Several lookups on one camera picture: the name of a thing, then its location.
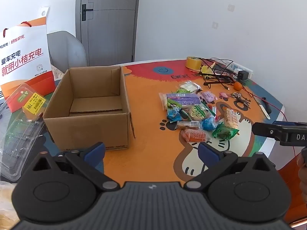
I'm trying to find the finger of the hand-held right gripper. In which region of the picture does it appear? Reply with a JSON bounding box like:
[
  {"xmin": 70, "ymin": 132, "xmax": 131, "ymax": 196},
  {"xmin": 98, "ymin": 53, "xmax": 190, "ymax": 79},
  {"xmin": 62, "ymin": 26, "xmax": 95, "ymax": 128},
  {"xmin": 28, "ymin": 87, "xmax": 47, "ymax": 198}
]
[{"xmin": 252, "ymin": 122, "xmax": 288, "ymax": 140}]

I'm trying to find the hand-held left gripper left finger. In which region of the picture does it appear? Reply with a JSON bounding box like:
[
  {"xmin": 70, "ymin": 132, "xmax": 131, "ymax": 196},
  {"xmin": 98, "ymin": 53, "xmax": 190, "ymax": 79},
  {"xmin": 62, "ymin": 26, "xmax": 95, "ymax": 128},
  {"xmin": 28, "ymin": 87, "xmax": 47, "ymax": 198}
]
[{"xmin": 31, "ymin": 142, "xmax": 120, "ymax": 192}]

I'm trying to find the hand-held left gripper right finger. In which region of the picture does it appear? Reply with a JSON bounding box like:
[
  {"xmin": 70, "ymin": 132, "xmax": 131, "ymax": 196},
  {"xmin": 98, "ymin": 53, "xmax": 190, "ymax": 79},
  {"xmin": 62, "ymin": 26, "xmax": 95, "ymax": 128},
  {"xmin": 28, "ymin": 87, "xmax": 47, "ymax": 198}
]
[{"xmin": 183, "ymin": 142, "xmax": 276, "ymax": 191}]

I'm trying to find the brown cardboard box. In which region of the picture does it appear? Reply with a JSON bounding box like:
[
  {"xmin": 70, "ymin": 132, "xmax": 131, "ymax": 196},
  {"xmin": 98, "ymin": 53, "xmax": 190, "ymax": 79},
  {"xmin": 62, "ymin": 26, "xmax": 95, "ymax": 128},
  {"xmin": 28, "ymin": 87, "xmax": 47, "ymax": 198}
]
[{"xmin": 43, "ymin": 65, "xmax": 136, "ymax": 152}]

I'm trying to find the orange snack packet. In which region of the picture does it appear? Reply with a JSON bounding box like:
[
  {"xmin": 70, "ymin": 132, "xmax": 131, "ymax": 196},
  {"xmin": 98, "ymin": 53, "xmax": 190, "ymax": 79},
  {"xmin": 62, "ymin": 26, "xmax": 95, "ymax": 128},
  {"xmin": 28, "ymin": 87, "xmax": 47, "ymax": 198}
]
[{"xmin": 180, "ymin": 129, "xmax": 208, "ymax": 143}]

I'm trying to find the blue snack packet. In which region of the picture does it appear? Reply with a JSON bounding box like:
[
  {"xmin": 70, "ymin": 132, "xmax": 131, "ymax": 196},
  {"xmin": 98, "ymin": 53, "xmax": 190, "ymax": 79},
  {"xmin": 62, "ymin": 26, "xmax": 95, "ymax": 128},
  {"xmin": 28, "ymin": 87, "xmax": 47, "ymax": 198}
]
[
  {"xmin": 166, "ymin": 107, "xmax": 184, "ymax": 122},
  {"xmin": 201, "ymin": 118, "xmax": 220, "ymax": 132}
]

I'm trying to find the brown snack packet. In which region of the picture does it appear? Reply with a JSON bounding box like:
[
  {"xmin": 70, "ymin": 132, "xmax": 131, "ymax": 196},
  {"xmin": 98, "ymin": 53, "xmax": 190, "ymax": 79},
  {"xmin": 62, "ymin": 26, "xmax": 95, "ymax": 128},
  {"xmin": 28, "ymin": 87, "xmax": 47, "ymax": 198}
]
[{"xmin": 176, "ymin": 120, "xmax": 201, "ymax": 130}]

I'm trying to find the long cracker packet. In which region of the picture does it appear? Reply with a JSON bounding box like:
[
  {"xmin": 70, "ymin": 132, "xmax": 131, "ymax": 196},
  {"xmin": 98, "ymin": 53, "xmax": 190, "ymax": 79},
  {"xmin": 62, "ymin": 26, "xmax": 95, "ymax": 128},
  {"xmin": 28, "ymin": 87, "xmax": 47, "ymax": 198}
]
[{"xmin": 222, "ymin": 107, "xmax": 240, "ymax": 128}]

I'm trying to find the green label cake packet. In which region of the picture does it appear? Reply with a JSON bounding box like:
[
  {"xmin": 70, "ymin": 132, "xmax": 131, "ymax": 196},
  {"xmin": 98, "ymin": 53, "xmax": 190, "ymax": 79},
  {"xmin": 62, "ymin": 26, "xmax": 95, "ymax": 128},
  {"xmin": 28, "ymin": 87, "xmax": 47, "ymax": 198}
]
[{"xmin": 188, "ymin": 103, "xmax": 215, "ymax": 122}]

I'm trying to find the red snack packet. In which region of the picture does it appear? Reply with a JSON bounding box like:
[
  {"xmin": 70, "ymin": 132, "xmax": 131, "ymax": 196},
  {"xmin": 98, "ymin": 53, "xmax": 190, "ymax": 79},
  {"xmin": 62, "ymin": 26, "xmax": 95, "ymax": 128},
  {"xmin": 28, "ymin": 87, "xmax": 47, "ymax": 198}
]
[{"xmin": 207, "ymin": 104, "xmax": 220, "ymax": 120}]

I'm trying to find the lilac snack packet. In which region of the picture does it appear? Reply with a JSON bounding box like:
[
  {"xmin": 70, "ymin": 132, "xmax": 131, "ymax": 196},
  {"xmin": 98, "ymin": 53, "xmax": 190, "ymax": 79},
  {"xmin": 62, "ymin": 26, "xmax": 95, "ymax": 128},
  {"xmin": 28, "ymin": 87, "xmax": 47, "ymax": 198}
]
[{"xmin": 199, "ymin": 90, "xmax": 217, "ymax": 104}]

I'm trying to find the clear packet purple label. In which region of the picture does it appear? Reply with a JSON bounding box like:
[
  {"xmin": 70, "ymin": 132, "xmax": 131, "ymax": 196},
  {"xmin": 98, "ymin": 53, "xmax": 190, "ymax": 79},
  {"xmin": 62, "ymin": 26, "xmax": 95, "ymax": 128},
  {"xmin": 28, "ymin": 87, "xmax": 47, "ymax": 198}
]
[{"xmin": 159, "ymin": 92, "xmax": 204, "ymax": 112}]

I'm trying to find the white snack packet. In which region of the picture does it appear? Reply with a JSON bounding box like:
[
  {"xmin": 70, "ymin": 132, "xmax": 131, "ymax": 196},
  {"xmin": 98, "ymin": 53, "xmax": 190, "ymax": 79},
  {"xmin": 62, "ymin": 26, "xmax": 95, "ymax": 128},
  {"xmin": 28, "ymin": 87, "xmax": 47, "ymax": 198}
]
[{"xmin": 179, "ymin": 80, "xmax": 201, "ymax": 94}]

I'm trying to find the person's right hand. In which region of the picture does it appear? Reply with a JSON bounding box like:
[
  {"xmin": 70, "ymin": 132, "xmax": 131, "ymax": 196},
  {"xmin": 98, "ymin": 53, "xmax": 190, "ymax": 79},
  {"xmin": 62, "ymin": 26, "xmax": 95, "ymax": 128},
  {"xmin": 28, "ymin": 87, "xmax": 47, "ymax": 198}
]
[{"xmin": 298, "ymin": 147, "xmax": 307, "ymax": 198}]

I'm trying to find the white pen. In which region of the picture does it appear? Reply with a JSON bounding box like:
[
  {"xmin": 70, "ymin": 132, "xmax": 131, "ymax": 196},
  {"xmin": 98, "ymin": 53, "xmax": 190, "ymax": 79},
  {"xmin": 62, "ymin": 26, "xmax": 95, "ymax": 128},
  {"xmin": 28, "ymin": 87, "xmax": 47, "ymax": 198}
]
[{"xmin": 257, "ymin": 100, "xmax": 271, "ymax": 120}]

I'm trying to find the black pen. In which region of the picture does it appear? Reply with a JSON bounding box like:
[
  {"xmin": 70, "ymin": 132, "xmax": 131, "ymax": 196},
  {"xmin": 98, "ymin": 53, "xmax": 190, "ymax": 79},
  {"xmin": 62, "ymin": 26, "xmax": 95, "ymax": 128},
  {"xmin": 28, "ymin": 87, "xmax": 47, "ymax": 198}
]
[{"xmin": 261, "ymin": 97, "xmax": 272, "ymax": 113}]

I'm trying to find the metal key bunch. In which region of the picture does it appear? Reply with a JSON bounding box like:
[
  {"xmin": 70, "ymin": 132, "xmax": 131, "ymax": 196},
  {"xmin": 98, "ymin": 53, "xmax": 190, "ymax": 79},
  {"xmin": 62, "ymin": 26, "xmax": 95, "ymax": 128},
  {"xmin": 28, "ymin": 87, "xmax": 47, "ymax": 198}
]
[{"xmin": 230, "ymin": 91, "xmax": 251, "ymax": 108}]

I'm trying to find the white power strip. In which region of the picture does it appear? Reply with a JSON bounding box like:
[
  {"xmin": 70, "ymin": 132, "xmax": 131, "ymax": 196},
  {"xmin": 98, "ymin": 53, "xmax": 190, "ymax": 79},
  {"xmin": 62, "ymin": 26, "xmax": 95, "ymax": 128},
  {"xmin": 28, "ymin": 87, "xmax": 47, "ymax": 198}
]
[{"xmin": 225, "ymin": 61, "xmax": 253, "ymax": 78}]

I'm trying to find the clear plastic clamshell container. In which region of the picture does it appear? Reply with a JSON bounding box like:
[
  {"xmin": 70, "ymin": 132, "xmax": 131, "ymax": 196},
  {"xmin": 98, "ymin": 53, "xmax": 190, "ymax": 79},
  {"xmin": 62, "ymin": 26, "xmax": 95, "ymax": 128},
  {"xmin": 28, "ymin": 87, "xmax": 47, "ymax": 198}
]
[{"xmin": 0, "ymin": 83, "xmax": 48, "ymax": 181}]

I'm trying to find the yellow toy figure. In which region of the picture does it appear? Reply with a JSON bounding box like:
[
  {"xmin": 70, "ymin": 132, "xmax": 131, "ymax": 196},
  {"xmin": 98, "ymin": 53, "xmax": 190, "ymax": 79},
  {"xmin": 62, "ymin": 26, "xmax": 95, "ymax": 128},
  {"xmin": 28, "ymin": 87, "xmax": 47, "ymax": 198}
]
[{"xmin": 200, "ymin": 62, "xmax": 216, "ymax": 76}]

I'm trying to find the dotted cushion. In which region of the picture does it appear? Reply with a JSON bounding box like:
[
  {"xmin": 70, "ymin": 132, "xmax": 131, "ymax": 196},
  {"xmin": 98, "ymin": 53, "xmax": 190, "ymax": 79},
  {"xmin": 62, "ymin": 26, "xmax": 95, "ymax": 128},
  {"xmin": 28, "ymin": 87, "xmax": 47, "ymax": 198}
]
[{"xmin": 51, "ymin": 65, "xmax": 64, "ymax": 81}]

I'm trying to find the yellow tape roll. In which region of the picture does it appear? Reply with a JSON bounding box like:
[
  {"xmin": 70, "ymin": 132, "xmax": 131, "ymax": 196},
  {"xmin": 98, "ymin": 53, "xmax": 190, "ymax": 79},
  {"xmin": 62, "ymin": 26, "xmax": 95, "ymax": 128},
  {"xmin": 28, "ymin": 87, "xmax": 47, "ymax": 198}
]
[{"xmin": 186, "ymin": 56, "xmax": 202, "ymax": 70}]

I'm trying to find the crumpled plastic bag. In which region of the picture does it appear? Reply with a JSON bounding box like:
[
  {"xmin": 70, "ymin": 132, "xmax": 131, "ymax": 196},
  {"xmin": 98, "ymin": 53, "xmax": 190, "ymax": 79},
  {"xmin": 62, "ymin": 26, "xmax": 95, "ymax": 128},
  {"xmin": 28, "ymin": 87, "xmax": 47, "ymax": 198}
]
[{"xmin": 0, "ymin": 181, "xmax": 20, "ymax": 229}]

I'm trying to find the grey chair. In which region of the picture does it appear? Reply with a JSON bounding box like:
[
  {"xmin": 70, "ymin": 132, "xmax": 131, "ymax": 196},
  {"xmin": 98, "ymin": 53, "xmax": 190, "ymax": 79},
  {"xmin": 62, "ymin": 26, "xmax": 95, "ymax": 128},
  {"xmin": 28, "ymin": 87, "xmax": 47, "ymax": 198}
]
[{"xmin": 47, "ymin": 31, "xmax": 88, "ymax": 72}]

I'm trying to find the white orange paper gift bag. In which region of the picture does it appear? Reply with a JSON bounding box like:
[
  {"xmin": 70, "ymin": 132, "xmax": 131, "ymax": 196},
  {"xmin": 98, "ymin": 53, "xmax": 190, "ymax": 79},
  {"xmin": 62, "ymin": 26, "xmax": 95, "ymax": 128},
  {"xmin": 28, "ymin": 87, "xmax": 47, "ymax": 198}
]
[{"xmin": 0, "ymin": 17, "xmax": 56, "ymax": 113}]

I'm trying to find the grey door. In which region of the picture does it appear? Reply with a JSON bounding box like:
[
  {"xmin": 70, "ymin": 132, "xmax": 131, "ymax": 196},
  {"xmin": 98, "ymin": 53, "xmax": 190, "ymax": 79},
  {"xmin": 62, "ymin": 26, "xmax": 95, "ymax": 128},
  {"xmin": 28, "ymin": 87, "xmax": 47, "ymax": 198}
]
[{"xmin": 76, "ymin": 0, "xmax": 141, "ymax": 66}]

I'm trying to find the thin red cable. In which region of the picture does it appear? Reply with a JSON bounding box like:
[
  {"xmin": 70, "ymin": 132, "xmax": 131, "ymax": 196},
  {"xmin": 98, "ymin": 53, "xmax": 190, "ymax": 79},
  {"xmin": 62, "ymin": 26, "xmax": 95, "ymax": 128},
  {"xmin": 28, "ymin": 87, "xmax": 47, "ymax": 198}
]
[{"xmin": 249, "ymin": 93, "xmax": 296, "ymax": 154}]

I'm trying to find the black wire stand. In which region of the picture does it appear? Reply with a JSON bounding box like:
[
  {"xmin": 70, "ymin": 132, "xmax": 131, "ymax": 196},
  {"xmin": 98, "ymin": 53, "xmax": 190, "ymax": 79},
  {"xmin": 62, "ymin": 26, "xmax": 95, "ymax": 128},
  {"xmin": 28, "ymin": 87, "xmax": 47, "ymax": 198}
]
[{"xmin": 203, "ymin": 80, "xmax": 235, "ymax": 86}]

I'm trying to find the black door handle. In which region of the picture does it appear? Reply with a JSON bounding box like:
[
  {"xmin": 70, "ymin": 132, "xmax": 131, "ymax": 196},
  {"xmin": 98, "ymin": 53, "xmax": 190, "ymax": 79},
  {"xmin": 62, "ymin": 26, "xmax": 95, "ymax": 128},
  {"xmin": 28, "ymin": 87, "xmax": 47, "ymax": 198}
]
[{"xmin": 82, "ymin": 4, "xmax": 93, "ymax": 21}]

